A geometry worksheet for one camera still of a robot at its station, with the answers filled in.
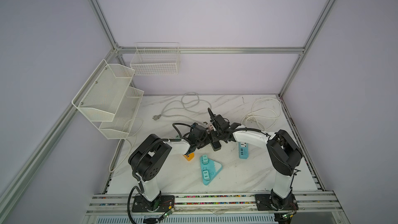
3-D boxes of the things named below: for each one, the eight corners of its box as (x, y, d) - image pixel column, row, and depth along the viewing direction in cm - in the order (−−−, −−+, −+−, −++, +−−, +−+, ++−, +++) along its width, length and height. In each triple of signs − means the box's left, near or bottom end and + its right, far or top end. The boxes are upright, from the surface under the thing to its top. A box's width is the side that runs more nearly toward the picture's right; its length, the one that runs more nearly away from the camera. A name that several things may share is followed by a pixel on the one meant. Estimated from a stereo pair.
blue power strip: (238, 158, 90) (239, 157, 88) (238, 143, 96) (239, 141, 94) (248, 159, 89) (249, 158, 87) (247, 144, 95) (248, 142, 94)
